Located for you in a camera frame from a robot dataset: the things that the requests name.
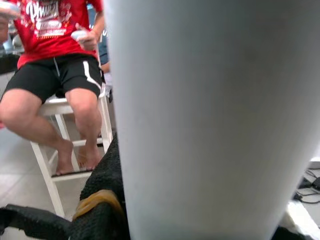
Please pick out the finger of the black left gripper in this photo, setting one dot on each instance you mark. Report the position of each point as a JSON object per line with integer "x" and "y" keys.
{"x": 32, "y": 222}

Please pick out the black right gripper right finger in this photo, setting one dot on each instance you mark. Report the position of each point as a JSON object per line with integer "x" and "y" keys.
{"x": 287, "y": 233}

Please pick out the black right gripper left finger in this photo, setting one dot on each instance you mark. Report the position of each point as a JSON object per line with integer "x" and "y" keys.
{"x": 107, "y": 175}

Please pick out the white plastic table leg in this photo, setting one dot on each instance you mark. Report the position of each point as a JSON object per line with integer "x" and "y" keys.
{"x": 212, "y": 112}

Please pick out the white handheld controller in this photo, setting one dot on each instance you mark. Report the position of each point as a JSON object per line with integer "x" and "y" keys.
{"x": 77, "y": 35}
{"x": 10, "y": 11}

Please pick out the person left hand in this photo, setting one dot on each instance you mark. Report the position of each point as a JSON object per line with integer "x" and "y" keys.
{"x": 88, "y": 40}

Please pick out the person right hand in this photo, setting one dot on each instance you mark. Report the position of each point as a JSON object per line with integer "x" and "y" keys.
{"x": 3, "y": 27}

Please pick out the yellow rubber band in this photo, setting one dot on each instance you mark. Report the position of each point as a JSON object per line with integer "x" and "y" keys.
{"x": 97, "y": 197}

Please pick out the white wooden stool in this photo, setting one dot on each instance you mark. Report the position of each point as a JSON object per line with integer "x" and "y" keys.
{"x": 55, "y": 105}

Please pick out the person in blue clothes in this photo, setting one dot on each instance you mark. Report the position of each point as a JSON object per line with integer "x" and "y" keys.
{"x": 103, "y": 50}

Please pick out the person in red shirt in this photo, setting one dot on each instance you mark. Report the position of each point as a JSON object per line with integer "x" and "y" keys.
{"x": 45, "y": 32}

